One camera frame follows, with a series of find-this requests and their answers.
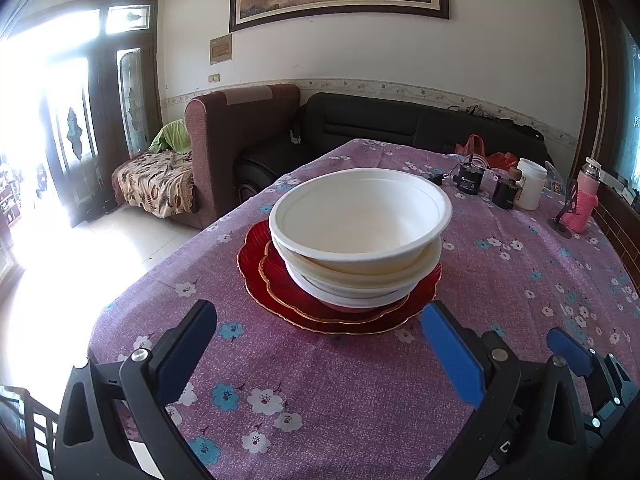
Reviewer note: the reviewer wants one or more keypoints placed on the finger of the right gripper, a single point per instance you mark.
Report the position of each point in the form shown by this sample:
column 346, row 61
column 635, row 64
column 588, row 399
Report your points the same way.
column 578, row 358

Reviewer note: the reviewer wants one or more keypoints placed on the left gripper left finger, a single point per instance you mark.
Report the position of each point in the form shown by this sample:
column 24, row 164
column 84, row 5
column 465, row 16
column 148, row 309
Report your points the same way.
column 91, row 443

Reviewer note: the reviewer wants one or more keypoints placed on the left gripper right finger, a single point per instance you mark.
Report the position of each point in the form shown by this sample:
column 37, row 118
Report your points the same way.
column 488, row 388

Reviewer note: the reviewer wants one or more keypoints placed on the cream plastic colander bowl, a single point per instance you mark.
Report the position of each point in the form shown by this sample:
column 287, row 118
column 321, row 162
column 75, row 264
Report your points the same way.
column 413, row 273

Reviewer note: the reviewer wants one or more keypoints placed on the red plate with gold text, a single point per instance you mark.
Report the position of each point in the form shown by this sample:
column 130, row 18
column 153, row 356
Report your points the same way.
column 269, row 284

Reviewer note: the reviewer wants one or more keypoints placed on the large white foam bowl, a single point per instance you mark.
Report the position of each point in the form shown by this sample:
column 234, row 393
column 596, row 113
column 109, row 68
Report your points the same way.
column 362, row 220

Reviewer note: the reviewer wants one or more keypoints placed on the black phone stand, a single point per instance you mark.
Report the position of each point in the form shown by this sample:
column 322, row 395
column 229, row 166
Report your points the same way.
column 568, row 207

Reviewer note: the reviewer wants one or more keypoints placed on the pink knit-sleeved thermos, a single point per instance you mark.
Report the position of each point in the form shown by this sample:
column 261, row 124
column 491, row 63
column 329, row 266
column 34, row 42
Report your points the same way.
column 584, row 198

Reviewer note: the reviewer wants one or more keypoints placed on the white plastic jar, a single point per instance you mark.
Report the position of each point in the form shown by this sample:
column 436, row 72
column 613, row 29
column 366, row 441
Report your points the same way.
column 532, row 181

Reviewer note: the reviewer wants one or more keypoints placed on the clear plastic bag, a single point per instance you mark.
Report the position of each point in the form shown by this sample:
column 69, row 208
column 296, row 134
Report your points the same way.
column 554, row 181

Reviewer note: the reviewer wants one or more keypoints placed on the dark bottle with cork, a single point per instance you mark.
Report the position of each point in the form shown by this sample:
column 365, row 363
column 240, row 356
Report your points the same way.
column 507, row 189

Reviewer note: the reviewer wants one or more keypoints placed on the black round motor device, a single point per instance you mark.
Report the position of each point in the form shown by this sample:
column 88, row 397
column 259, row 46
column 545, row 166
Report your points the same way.
column 467, row 174

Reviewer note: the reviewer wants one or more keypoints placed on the red plastic bag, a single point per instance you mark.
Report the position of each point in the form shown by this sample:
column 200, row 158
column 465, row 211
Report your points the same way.
column 475, row 145

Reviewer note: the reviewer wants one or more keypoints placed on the patterned blanket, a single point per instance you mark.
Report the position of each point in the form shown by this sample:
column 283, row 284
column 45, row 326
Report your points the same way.
column 161, row 183

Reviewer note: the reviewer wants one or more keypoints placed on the green cloth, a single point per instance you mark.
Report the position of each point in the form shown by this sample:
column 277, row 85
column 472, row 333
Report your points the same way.
column 173, row 136

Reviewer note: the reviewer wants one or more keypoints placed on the wooden glass door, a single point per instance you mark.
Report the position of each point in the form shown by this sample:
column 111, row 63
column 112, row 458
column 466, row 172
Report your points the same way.
column 100, row 101

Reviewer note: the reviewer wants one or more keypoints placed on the maroon armchair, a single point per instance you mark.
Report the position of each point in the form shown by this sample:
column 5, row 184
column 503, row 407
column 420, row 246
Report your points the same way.
column 222, row 125

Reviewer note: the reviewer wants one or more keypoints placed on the black sofa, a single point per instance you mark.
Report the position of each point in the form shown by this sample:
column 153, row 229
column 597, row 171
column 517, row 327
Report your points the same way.
column 329, row 120

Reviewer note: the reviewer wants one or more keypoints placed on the small wall plaque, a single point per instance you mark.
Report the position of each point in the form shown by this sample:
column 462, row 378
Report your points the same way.
column 220, row 49

